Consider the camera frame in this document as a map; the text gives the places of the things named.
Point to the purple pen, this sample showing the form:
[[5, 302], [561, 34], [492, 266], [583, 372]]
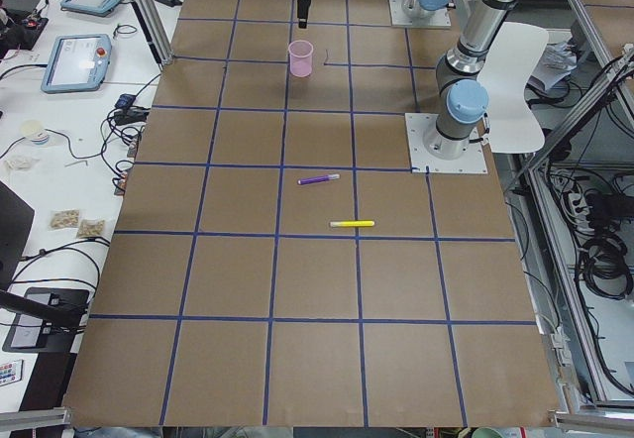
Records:
[[318, 179]]

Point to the pink plastic cup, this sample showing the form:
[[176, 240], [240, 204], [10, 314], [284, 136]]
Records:
[[300, 58]]

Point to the black usb hub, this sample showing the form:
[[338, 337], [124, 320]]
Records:
[[125, 101]]

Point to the white plastic chair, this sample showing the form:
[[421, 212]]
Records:
[[511, 59]]

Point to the near blue teach pendant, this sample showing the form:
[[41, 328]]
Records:
[[78, 63]]

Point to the yellow pen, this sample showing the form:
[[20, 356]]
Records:
[[352, 224]]

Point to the black box device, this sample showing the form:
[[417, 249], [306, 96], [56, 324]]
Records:
[[46, 319]]

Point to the colourful remote control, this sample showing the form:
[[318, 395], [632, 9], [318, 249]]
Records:
[[11, 372]]

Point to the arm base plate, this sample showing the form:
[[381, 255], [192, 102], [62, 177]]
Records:
[[430, 152], [441, 20]]

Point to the aluminium frame post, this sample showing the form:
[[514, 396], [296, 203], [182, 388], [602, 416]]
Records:
[[155, 35]]

